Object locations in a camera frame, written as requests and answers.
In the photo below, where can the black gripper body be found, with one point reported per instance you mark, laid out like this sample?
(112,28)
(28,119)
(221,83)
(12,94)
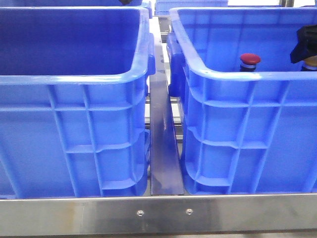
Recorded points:
(307,44)

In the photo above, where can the yellow mushroom push button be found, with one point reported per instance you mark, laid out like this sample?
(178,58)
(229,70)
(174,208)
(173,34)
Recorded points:
(309,64)

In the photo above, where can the red mushroom push button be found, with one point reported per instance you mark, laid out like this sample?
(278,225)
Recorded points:
(249,62)

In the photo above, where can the blue crate right front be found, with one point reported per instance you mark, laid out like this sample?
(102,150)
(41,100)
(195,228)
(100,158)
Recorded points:
(244,132)

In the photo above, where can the blue crate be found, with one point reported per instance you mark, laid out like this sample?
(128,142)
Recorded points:
(244,132)
(120,3)
(72,101)
(162,7)

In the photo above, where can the blue crate far centre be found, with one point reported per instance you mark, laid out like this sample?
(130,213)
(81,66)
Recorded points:
(162,7)

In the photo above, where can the steel divider bar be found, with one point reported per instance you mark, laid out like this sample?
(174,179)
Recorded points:
(166,176)

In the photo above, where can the blue crate far left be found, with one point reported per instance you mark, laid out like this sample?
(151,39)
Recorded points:
(120,3)

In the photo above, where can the blue crate left front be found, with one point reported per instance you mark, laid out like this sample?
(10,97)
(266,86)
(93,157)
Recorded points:
(72,101)

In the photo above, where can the steel front rail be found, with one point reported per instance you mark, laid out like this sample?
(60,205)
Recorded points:
(158,214)

